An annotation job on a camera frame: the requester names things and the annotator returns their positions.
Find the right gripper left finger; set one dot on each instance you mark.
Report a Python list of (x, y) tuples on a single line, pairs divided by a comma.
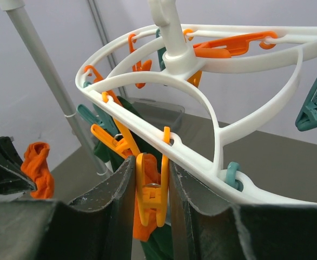
[(95, 225)]

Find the yellow-orange clip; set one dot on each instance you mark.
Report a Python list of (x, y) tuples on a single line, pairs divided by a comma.
[(122, 143), (152, 196)]

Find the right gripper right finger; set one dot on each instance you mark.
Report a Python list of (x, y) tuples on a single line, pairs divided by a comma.
[(206, 226)]

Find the teal clip holding sock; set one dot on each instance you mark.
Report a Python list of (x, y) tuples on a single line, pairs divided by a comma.
[(100, 117)]

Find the white drying rack stand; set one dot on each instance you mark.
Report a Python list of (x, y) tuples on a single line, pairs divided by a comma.
[(28, 33)]

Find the grey plastic bin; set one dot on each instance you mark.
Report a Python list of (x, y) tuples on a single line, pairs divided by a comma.
[(157, 113)]

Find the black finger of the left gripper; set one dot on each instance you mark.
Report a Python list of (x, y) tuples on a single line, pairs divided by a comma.
[(12, 178)]

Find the white round clip hanger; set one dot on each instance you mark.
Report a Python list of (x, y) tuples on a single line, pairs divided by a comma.
[(171, 61)]

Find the orange clip holding socks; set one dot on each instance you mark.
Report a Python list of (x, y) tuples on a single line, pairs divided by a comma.
[(98, 78)]

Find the white printed sock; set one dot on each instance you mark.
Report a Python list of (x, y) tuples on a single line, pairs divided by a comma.
[(109, 166)]

